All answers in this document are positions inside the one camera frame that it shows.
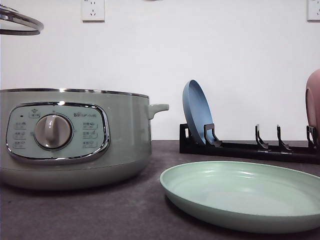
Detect glass steamer lid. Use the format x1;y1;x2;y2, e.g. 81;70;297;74
0;4;45;36

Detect pink plate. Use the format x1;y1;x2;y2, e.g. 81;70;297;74
305;69;320;146

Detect green electric steamer pot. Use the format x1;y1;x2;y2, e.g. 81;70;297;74
0;88;170;191

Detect white wall socket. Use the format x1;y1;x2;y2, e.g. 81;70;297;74
80;0;105;24
303;0;320;24

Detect white wall socket left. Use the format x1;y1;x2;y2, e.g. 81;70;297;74
80;0;105;24

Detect blue plate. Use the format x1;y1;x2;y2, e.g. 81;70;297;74
182;79;215;143

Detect green plate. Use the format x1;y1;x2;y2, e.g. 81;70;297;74
160;161;320;232

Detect white wall socket right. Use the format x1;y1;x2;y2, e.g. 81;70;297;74
303;0;320;24

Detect black plate rack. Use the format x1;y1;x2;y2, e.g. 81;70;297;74
179;123;320;164

